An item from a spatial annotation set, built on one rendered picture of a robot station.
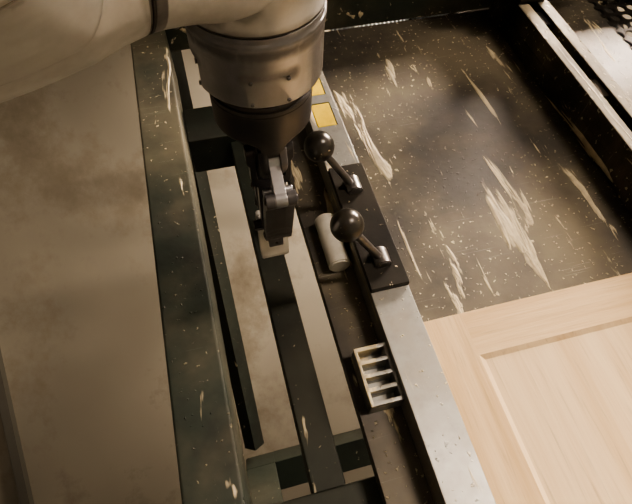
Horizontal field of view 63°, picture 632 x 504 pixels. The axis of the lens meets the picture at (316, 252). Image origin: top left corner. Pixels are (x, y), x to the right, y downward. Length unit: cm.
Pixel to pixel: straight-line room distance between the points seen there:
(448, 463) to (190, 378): 29
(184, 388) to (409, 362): 25
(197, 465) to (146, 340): 222
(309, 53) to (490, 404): 45
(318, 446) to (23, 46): 54
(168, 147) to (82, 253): 204
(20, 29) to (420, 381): 50
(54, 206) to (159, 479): 146
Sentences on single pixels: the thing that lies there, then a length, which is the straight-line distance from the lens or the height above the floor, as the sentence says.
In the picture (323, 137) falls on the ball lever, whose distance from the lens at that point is 62.
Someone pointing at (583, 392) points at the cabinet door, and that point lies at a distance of 69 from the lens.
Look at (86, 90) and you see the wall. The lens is 292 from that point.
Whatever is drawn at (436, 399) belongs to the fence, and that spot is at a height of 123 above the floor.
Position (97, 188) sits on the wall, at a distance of 280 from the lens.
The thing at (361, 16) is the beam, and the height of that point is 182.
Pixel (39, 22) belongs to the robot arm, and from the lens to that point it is 22.
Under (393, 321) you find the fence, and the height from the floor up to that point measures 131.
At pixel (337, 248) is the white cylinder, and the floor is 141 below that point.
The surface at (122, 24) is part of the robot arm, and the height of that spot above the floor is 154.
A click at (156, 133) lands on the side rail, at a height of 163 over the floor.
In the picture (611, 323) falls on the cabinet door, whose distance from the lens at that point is 75.
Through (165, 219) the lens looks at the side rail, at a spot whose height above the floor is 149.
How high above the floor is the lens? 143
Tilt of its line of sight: 1 degrees down
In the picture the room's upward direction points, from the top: 12 degrees counter-clockwise
